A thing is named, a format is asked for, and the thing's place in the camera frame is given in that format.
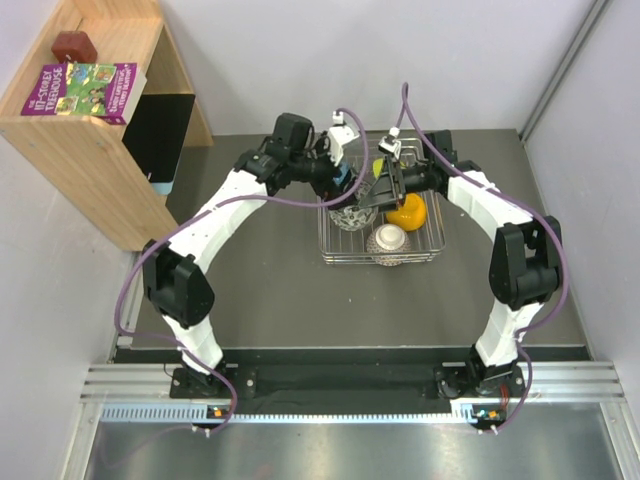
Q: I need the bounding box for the patterned beige upturned bowl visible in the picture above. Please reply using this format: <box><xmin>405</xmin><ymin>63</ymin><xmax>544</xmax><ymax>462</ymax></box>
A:
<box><xmin>366</xmin><ymin>224</ymin><xmax>411</xmax><ymax>267</ymax></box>

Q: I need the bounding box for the dark red block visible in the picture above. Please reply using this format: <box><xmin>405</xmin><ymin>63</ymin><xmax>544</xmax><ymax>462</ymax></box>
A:
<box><xmin>51</xmin><ymin>30</ymin><xmax>98</xmax><ymax>63</ymax></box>

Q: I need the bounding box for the aluminium rail frame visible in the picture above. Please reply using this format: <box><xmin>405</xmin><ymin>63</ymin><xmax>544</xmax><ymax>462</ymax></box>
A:
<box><xmin>63</xmin><ymin>244</ymin><xmax>639</xmax><ymax>479</ymax></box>

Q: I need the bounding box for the metal wire dish rack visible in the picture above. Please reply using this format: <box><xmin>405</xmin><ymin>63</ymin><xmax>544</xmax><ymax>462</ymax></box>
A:
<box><xmin>317</xmin><ymin>137</ymin><xmax>447</xmax><ymax>266</ymax></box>

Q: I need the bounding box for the lime green bowl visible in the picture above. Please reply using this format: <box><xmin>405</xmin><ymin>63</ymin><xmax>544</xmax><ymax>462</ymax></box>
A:
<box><xmin>372</xmin><ymin>158</ymin><xmax>385</xmax><ymax>178</ymax></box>

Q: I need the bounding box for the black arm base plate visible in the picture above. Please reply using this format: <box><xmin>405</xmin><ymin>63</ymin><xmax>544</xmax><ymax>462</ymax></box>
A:
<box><xmin>169</xmin><ymin>347</ymin><xmax>525</xmax><ymax>415</ymax></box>

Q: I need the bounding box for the black white patterned bowl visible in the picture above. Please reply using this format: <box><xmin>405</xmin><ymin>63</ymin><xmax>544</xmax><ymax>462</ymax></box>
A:
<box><xmin>327</xmin><ymin>181</ymin><xmax>379</xmax><ymax>232</ymax></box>

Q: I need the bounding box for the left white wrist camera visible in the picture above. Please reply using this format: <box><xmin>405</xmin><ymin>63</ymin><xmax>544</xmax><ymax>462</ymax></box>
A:
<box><xmin>327</xmin><ymin>110</ymin><xmax>360</xmax><ymax>167</ymax></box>

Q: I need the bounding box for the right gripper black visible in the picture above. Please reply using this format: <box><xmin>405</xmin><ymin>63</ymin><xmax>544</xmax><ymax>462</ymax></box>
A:
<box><xmin>360</xmin><ymin>155</ymin><xmax>434</xmax><ymax>216</ymax></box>

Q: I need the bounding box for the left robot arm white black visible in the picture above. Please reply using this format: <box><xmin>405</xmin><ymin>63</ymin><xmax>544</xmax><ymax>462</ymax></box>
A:
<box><xmin>142</xmin><ymin>109</ymin><xmax>361</xmax><ymax>397</ymax></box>

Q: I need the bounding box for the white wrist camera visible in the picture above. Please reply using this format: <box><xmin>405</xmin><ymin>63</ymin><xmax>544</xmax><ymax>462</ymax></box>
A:
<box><xmin>327</xmin><ymin>110</ymin><xmax>360</xmax><ymax>167</ymax></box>
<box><xmin>378</xmin><ymin>126</ymin><xmax>402</xmax><ymax>161</ymax></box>

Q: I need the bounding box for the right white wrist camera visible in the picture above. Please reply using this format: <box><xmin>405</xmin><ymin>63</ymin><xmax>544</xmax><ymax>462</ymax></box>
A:
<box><xmin>378</xmin><ymin>126</ymin><xmax>402</xmax><ymax>161</ymax></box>

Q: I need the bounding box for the wooden shelf unit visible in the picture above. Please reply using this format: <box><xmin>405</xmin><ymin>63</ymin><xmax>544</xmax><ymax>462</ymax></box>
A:
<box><xmin>1</xmin><ymin>1</ymin><xmax>194</xmax><ymax>251</ymax></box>

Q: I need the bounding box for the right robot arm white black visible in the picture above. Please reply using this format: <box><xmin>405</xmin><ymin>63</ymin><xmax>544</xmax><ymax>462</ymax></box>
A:
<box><xmin>361</xmin><ymin>128</ymin><xmax>563</xmax><ymax>399</ymax></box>

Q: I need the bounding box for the orange yellow bowl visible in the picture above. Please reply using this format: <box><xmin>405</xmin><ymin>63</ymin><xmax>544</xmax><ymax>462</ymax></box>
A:
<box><xmin>385</xmin><ymin>193</ymin><xmax>428</xmax><ymax>232</ymax></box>

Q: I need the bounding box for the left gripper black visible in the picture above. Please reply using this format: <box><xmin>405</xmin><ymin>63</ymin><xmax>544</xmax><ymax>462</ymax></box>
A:
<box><xmin>288</xmin><ymin>134</ymin><xmax>357</xmax><ymax>209</ymax></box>

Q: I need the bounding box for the purple treehouse book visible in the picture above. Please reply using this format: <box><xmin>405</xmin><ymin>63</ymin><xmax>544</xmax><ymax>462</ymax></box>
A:
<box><xmin>21</xmin><ymin>63</ymin><xmax>147</xmax><ymax>125</ymax></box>

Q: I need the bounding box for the blue bowl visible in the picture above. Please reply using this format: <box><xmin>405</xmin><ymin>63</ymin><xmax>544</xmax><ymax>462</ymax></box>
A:
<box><xmin>333</xmin><ymin>165</ymin><xmax>352</xmax><ymax>186</ymax></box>

